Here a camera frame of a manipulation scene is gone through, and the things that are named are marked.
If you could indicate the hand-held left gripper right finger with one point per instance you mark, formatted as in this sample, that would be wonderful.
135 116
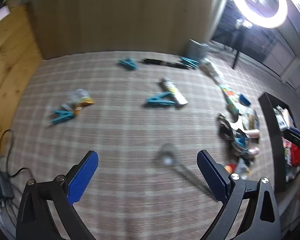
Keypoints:
211 175

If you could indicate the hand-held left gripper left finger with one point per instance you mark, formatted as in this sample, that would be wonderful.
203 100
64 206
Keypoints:
85 177

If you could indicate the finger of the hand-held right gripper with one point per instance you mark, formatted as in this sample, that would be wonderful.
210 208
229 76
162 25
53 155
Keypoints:
297 140

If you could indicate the black container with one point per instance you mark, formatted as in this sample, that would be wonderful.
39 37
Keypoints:
271 130

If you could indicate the blue clothespin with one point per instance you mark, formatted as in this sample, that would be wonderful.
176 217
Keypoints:
160 101
190 62
128 64
62 117

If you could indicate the red snack packet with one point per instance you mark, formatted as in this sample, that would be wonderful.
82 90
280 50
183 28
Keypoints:
294 153

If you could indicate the small red yellow item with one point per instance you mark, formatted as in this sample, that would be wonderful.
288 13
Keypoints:
231 168

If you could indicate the heap of crumpled packets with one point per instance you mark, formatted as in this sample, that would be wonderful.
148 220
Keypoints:
236 130

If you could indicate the small blue box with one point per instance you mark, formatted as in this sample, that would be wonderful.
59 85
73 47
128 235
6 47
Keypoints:
245 100

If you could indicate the teal printed box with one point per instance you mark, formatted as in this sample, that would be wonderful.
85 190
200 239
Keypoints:
231 98

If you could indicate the orange snack packet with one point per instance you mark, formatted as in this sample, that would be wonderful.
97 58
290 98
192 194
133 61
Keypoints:
82 98

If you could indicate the black power adapter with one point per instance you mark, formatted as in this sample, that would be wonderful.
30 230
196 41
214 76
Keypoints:
4 184

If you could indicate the white printed sachet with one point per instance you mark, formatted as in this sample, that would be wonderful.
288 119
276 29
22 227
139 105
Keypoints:
174 92

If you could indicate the white packet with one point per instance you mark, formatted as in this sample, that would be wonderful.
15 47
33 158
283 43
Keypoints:
211 70

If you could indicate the black light tripod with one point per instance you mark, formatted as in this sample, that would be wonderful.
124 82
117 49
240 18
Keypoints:
238 47

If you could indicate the black stick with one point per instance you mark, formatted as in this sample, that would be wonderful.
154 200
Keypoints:
162 62

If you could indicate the grey slatted basket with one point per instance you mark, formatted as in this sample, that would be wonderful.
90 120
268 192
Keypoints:
196 50

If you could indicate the pine wood panel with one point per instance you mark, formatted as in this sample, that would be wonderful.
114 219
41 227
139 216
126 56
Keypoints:
10 62

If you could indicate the grey curtain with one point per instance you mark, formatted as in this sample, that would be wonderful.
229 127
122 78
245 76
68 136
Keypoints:
221 12

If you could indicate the tan wooden cabinet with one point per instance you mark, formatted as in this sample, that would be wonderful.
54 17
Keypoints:
115 17

